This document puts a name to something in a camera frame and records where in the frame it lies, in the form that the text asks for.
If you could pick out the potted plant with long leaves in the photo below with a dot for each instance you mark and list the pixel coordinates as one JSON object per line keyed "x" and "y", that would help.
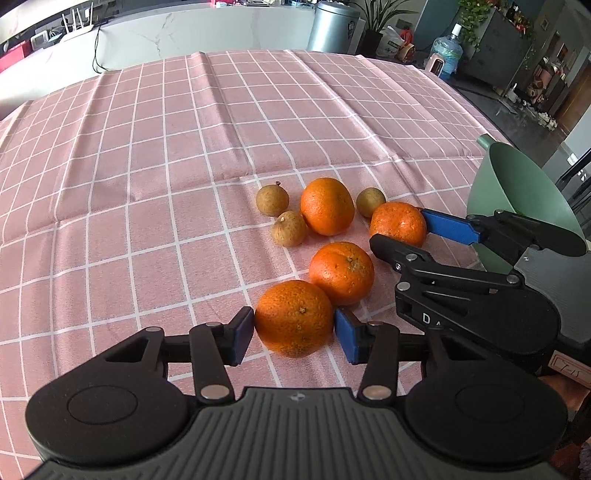
{"x": 371, "y": 44}

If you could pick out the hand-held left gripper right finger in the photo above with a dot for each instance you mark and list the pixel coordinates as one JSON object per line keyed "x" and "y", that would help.
{"x": 348, "y": 337}

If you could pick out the red bag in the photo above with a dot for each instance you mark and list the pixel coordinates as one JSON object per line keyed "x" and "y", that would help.
{"x": 407, "y": 48}

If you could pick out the white router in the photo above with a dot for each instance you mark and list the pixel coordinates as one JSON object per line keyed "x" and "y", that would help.
{"x": 76, "y": 32}

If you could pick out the silver trash bin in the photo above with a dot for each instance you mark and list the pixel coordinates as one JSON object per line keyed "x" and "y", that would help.
{"x": 330, "y": 27}

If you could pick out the red box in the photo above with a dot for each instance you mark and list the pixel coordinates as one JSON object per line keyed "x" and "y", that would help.
{"x": 11, "y": 57}

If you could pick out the white plastic bag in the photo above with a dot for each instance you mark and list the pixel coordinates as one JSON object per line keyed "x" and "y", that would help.
{"x": 390, "y": 46}

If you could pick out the trailing green plant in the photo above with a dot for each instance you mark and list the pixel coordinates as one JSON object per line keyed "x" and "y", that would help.
{"x": 473, "y": 18}

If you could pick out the dark grey cabinet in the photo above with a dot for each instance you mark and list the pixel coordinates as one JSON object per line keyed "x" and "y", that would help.
{"x": 498, "y": 46}

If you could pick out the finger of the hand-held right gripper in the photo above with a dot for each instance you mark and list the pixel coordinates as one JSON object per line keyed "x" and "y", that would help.
{"x": 392, "y": 251}
{"x": 450, "y": 226}

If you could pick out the pink checked tablecloth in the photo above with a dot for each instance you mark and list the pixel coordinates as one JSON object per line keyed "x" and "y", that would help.
{"x": 138, "y": 184}

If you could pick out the brown longan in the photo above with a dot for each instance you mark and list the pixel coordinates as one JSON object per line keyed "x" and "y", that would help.
{"x": 272, "y": 199}
{"x": 371, "y": 201}
{"x": 289, "y": 228}

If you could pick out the green colander bowl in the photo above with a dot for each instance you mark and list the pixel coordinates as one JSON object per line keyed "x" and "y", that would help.
{"x": 517, "y": 184}

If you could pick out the person's right forearm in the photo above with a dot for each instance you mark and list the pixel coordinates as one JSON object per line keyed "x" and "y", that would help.
{"x": 570, "y": 392}

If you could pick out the orange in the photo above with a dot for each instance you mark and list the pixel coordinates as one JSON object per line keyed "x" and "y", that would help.
{"x": 398, "y": 224}
{"x": 341, "y": 272}
{"x": 293, "y": 318}
{"x": 328, "y": 205}

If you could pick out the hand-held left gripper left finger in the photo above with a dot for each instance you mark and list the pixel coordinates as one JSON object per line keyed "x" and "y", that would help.
{"x": 242, "y": 334}

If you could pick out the white marble tv cabinet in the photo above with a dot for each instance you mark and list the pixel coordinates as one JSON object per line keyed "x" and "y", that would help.
{"x": 184, "y": 32}

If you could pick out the pink space heater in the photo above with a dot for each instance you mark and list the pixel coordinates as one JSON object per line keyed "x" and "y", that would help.
{"x": 434, "y": 64}

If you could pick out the blue water bottle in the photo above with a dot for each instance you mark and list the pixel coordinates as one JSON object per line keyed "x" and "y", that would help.
{"x": 447, "y": 53}

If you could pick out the small white device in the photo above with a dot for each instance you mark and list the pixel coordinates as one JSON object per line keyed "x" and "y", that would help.
{"x": 42, "y": 41}

